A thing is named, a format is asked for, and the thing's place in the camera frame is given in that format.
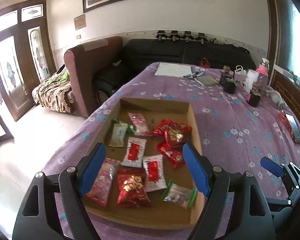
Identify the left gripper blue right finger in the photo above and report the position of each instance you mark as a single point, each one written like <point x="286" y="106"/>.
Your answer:
<point x="199" y="167"/>

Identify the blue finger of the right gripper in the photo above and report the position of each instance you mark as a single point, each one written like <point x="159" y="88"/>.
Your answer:
<point x="273" y="167"/>

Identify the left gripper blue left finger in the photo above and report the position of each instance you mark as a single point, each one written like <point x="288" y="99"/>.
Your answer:
<point x="90" y="167"/>

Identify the red portrait candy packet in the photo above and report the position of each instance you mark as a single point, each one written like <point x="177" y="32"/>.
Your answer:
<point x="173" y="132"/>

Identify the pink cartoon snack packet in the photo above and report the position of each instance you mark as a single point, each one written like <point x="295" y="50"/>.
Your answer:
<point x="140" y="124"/>

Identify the clear green-edged snack bag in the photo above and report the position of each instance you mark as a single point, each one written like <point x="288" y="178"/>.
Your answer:
<point x="179" y="195"/>

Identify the long red candy packet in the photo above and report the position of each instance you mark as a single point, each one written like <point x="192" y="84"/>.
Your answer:
<point x="173" y="154"/>

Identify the smartphone with gold case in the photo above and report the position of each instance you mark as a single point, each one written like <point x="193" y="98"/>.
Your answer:
<point x="294" y="128"/>

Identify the green white snack packet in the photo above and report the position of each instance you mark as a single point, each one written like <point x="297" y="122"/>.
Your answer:
<point x="119" y="132"/>

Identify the white red snack packet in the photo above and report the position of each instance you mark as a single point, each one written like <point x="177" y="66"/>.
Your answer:
<point x="134" y="153"/>
<point x="154" y="167"/>

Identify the red gold-lettered snack packet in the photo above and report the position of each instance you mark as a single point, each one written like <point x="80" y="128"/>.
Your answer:
<point x="132" y="192"/>

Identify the cardboard tray box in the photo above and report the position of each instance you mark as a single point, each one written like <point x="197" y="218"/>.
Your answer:
<point x="160" y="215"/>

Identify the red plastic wrapper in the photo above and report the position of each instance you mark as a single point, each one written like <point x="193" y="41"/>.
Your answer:
<point x="284" y="120"/>

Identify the purple floral tablecloth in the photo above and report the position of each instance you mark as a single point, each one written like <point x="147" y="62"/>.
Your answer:
<point x="233" y="134"/>

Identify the white crumpled cloth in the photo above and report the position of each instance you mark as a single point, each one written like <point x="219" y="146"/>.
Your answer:
<point x="276" y="98"/>

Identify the patterned blanket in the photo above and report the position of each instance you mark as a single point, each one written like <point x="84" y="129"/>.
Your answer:
<point x="53" y="93"/>

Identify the small olive notebook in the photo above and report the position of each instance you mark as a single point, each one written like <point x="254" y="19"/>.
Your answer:
<point x="206" y="80"/>

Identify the black cup with figurine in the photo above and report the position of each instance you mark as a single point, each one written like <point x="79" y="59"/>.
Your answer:
<point x="227" y="81"/>

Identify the pink sleeved water bottle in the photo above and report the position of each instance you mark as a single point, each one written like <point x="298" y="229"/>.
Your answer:
<point x="263" y="70"/>

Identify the white paper sheet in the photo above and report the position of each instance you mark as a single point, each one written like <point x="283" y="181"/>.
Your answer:
<point x="173" y="70"/>

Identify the small red plastic bag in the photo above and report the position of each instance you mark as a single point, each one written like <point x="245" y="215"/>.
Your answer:
<point x="204" y="63"/>

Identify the maroon armchair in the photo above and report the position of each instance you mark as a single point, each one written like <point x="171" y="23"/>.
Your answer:
<point x="82" y="62"/>

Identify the black leather sofa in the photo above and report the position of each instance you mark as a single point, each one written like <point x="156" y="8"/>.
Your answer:
<point x="138" y="53"/>

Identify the wooden glass door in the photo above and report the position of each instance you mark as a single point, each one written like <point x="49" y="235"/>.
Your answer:
<point x="25" y="54"/>

